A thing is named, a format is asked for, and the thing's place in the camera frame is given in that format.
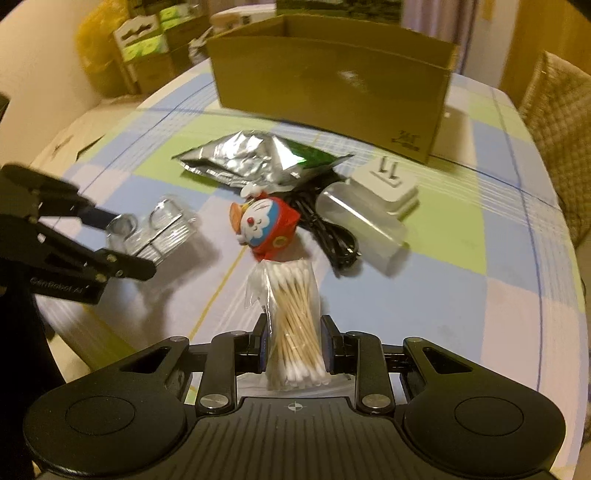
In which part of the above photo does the chair with quilted cover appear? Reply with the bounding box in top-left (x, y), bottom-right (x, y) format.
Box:
top-left (517, 50), bottom-right (591, 247)

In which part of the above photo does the translucent plastic container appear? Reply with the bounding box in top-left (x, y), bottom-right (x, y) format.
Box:
top-left (316, 181), bottom-right (409, 278)

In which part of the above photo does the black cable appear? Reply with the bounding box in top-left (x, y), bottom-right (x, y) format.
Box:
top-left (277, 168), bottom-right (363, 278)

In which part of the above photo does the white power adapter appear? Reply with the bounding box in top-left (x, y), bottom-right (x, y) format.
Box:
top-left (352, 156), bottom-right (420, 215)

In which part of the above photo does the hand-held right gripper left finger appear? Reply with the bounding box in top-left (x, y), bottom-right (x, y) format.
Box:
top-left (119, 314), bottom-right (269, 415)

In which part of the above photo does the silver foil bag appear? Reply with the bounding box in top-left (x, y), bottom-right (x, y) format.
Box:
top-left (173, 130), bottom-right (356, 190)

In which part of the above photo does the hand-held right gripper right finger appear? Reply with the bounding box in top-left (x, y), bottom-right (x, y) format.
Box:
top-left (321, 315), bottom-right (472, 414)

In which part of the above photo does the grey crumpled plastic bag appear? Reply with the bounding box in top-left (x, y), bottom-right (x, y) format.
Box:
top-left (187, 28), bottom-right (219, 66)

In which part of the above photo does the red and blue cat figurine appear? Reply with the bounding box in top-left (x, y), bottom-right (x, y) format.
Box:
top-left (229, 182), bottom-right (303, 264)

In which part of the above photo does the cotton swab pack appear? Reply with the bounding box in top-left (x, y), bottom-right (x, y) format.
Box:
top-left (245, 258), bottom-right (334, 393)

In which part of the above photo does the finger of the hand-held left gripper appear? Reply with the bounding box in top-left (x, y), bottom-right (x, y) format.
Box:
top-left (0, 217), bottom-right (158, 283)
top-left (0, 164), bottom-right (134, 232)

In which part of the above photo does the clear small jar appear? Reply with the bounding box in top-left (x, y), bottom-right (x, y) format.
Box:
top-left (105, 213), bottom-right (139, 252)
top-left (136, 196), bottom-right (200, 265)

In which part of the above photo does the white printed box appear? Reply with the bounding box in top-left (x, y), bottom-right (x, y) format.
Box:
top-left (210, 8), bottom-right (279, 38)

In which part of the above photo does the yellow plastic bag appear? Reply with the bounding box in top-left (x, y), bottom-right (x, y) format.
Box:
top-left (76, 0), bottom-right (136, 99)

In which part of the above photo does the white carton of green packs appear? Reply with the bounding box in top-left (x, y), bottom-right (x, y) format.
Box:
top-left (113, 14), bottom-right (168, 64)
top-left (158, 0), bottom-right (209, 34)

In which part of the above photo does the brown cardboard box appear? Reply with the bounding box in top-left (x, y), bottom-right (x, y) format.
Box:
top-left (205, 13), bottom-right (460, 164)

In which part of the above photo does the blue milk carton box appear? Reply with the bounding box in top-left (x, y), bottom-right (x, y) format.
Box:
top-left (276, 0), bottom-right (403, 25)

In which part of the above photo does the brown storage carton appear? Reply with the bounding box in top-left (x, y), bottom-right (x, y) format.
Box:
top-left (124, 48), bottom-right (197, 95)

